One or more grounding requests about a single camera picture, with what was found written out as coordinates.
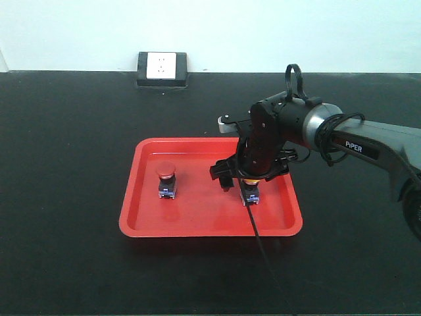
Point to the black white socket box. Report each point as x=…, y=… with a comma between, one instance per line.
x=162, y=70

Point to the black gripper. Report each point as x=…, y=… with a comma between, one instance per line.
x=252, y=160

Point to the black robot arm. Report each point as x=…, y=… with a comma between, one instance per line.
x=322, y=127

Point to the yellow mushroom push button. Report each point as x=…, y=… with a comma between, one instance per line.
x=250, y=191

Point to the red plastic tray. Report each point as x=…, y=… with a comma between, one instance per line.
x=200, y=207

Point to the red mushroom push button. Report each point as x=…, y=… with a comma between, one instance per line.
x=166, y=172

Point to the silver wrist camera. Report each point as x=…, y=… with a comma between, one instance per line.
x=227, y=124

